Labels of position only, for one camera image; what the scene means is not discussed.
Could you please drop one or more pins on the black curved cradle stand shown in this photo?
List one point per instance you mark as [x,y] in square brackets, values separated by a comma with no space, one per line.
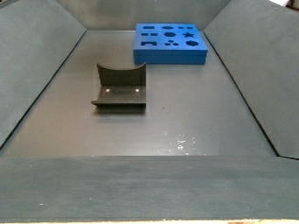
[122,86]

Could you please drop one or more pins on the blue shape sorter block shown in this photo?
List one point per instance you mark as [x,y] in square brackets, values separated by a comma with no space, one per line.
[168,44]

